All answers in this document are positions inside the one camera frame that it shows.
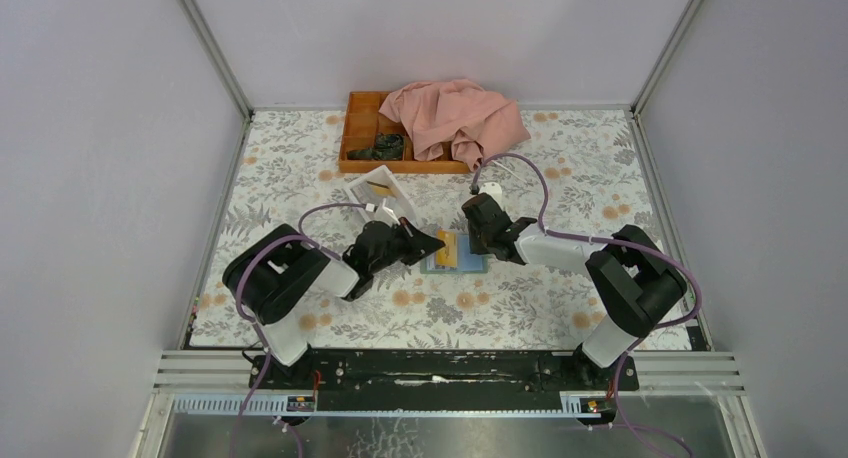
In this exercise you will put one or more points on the gold VIP credit card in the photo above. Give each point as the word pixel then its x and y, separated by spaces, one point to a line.
pixel 448 256

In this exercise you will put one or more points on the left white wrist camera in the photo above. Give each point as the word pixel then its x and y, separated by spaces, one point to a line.
pixel 382 213

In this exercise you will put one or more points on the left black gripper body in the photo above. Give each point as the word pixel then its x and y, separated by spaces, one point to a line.
pixel 393 254

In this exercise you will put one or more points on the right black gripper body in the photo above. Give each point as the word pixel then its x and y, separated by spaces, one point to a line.
pixel 478 241

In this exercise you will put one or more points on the white slotted cable duct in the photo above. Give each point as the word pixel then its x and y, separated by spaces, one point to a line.
pixel 303 406

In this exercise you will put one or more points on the floral patterned table mat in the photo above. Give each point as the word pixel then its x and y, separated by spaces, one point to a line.
pixel 579 170

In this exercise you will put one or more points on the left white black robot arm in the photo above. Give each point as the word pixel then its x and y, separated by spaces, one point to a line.
pixel 270 278

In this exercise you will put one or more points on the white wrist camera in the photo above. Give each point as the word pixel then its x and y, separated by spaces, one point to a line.
pixel 492 189
pixel 382 213

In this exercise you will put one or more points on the wooden compartment tray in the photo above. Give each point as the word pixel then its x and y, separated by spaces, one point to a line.
pixel 363 124

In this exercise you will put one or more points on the green card holder wallet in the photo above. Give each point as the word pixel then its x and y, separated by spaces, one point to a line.
pixel 469 263

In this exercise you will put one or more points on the pink cloth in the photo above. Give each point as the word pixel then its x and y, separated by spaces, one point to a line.
pixel 456 117

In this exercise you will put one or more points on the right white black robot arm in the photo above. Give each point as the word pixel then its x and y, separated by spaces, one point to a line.
pixel 635 282

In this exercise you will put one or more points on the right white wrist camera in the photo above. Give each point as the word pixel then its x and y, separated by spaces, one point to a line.
pixel 492 189

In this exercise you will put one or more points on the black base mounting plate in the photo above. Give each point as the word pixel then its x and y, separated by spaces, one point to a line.
pixel 431 379

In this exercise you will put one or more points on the white plastic card box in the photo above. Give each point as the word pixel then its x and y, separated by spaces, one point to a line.
pixel 402 204

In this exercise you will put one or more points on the dark green crumpled item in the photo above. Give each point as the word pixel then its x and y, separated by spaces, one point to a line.
pixel 386 147

